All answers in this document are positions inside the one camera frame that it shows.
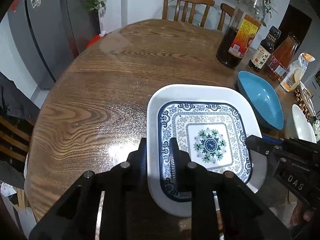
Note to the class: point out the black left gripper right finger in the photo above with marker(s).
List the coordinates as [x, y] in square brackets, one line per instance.
[222, 204]

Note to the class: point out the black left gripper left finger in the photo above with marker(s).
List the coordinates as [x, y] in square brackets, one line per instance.
[95, 205]

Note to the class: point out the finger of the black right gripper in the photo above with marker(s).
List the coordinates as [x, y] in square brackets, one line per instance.
[263, 145]

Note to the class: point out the blue ceramic bowl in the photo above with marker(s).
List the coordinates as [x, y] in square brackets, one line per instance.
[263, 99]

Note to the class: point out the square blue patterned plate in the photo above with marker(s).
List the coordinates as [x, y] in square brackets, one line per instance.
[211, 124]

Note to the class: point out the wooden bead trivet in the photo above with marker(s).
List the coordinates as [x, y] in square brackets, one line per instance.
[301, 103]

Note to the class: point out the white dish with packet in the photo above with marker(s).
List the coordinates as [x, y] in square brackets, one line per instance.
[306, 97]

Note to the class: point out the orange red sauce bottle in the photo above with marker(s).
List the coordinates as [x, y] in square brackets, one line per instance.
[279, 60]

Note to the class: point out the bag of sliced buns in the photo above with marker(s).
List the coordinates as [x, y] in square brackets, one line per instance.
[295, 71]

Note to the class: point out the small dark soy sauce bottle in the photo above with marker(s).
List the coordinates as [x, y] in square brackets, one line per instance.
[264, 50]

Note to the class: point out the dark striped chair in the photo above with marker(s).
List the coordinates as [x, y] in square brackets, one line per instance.
[16, 137]

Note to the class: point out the large vinegar bottle yellow cap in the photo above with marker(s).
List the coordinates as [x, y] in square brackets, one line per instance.
[243, 27]

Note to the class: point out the wooden chair right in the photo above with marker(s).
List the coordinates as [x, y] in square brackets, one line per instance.
[225, 10]

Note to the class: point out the wooden chair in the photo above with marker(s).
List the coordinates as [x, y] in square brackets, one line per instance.
[225, 10]
[207, 3]

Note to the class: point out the wooden chair left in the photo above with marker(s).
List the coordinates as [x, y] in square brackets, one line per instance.
[207, 3]

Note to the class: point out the grey refrigerator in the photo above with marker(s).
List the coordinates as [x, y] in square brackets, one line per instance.
[50, 34]

